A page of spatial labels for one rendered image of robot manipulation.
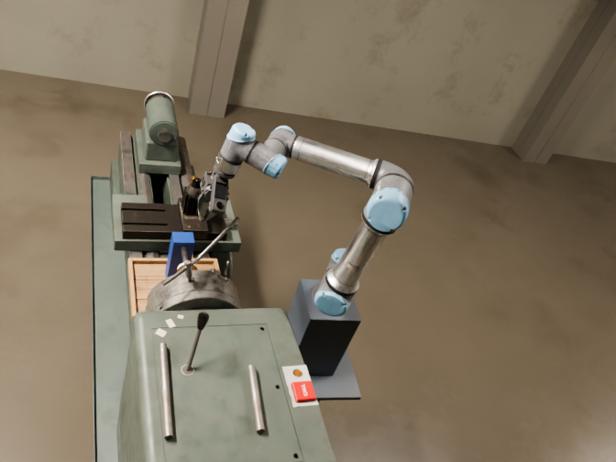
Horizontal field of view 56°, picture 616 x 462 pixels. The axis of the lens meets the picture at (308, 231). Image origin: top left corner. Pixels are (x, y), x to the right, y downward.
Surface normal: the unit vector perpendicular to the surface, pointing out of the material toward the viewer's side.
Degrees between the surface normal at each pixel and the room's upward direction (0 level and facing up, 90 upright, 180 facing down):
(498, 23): 90
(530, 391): 0
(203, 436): 0
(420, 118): 90
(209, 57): 90
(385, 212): 82
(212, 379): 0
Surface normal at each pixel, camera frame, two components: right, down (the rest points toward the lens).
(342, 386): 0.27, -0.73
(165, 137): 0.26, 0.68
